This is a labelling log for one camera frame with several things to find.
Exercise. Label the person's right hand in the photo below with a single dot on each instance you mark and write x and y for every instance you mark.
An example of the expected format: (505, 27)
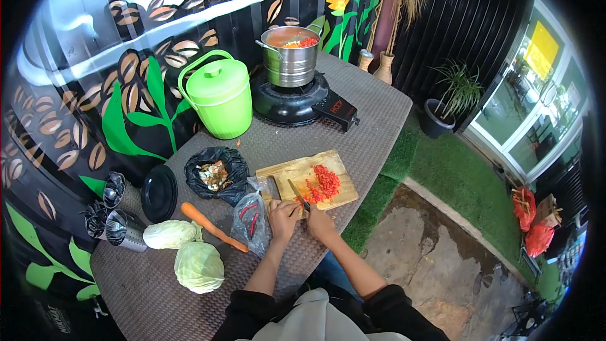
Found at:
(320, 225)

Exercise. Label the person's left hand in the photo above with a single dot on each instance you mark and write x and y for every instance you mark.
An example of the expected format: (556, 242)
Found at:
(282, 221)

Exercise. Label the person's right fingers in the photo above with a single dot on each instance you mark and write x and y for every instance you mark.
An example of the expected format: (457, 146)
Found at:
(310, 215)

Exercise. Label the person's left fingers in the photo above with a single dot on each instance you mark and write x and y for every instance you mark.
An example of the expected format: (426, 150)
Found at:
(289, 205)

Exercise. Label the wooden cutting board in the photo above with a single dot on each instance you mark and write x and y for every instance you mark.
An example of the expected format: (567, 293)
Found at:
(303, 175)

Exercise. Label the pile of chopped red chili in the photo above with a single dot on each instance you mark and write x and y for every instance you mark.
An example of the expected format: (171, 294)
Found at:
(324, 183)

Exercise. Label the whole red chili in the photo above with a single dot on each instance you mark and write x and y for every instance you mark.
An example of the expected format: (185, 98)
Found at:
(247, 210)
(254, 223)

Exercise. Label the clear plastic bag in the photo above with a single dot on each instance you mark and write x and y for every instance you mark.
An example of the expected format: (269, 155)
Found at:
(253, 227)

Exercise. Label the person's legs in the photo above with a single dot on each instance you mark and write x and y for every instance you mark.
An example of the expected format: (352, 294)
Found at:
(334, 272)

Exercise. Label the black plastic bag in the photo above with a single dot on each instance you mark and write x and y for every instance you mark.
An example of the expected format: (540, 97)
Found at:
(232, 170)

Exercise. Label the orange carrot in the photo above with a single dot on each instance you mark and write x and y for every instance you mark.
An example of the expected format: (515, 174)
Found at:
(210, 226)

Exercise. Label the vegetable scraps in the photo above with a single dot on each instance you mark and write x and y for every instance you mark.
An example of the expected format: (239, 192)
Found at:
(213, 175)

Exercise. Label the person's body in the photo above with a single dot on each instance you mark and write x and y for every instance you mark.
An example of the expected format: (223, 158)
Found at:
(322, 317)

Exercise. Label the black gas stove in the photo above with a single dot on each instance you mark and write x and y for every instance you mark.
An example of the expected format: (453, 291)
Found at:
(298, 102)

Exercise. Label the pale green cabbage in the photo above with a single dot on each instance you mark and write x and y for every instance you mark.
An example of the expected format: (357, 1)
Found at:
(199, 267)
(170, 234)

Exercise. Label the green bucket with lid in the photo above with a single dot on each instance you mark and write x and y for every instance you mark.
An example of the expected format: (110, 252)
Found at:
(220, 97)

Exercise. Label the stack of black plates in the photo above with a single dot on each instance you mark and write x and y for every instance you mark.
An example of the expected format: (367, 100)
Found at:
(160, 193)

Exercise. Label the steel cooking pot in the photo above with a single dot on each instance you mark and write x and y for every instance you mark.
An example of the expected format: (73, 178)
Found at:
(289, 64)

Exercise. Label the chopped orange red vegetables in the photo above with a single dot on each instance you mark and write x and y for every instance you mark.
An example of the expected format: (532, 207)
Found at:
(301, 43)

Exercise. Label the small beige vase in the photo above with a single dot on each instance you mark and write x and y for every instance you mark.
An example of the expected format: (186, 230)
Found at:
(365, 60)

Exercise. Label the tall beige vase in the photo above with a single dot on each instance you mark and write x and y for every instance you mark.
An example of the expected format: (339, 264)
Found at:
(384, 68)

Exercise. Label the steel cutlery holder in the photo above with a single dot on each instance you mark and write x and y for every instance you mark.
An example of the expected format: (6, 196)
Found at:
(124, 233)

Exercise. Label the potted plant black pot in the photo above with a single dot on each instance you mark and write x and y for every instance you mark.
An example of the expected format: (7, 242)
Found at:
(442, 109)

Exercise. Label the steel holder with spoons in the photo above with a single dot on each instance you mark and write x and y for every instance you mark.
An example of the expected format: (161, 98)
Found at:
(117, 192)

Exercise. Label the steel holder with forks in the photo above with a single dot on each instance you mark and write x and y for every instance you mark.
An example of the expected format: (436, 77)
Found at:
(95, 220)

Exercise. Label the red plastic bag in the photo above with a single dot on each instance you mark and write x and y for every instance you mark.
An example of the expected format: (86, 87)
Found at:
(524, 209)
(539, 240)

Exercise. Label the cardboard box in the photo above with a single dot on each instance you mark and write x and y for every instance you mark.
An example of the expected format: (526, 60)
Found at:
(549, 213)

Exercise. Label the glass door white frame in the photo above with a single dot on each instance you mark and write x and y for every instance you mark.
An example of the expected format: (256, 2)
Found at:
(535, 99)

